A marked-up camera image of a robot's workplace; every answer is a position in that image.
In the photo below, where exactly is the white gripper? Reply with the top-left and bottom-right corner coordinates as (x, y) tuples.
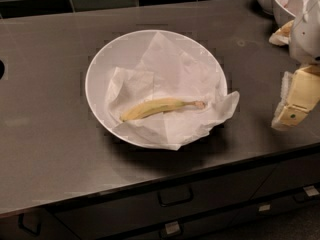
(269, 0), (320, 131)

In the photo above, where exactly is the yellow banana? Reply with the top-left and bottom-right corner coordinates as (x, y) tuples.
(120, 98), (206, 122)

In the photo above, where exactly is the large white bowl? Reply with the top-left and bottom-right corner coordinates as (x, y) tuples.
(84, 29), (229, 150)

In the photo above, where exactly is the black right drawer front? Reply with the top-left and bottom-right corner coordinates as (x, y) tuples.
(253, 153), (320, 198)

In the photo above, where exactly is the black drawer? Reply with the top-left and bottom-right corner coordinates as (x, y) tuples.
(253, 153), (320, 198)
(99, 191), (320, 240)
(57, 165), (273, 240)

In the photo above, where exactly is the crumpled white paper sheet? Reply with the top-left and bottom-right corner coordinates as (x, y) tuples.
(105, 31), (240, 150)

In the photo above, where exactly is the white label right drawer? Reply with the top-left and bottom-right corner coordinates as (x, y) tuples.
(303, 185), (320, 197)

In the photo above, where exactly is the white label drawer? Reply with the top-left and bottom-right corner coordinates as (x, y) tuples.
(303, 185), (320, 197)
(258, 204), (271, 213)

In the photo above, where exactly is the white label middle drawer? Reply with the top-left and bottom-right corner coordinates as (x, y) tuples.
(258, 204), (271, 213)

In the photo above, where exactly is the black lower drawer front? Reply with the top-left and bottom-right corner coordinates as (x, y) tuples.
(99, 191), (320, 240)

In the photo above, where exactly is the white label on drawer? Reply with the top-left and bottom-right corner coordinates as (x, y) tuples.
(165, 221), (181, 235)

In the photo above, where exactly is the black upper drawer front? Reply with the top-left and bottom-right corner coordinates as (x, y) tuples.
(57, 165), (273, 240)

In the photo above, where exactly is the black drawer handle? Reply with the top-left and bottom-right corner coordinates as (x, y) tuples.
(157, 187), (194, 207)

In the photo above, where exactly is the black left cabinet handle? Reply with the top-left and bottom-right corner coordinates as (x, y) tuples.
(17, 213), (42, 237)

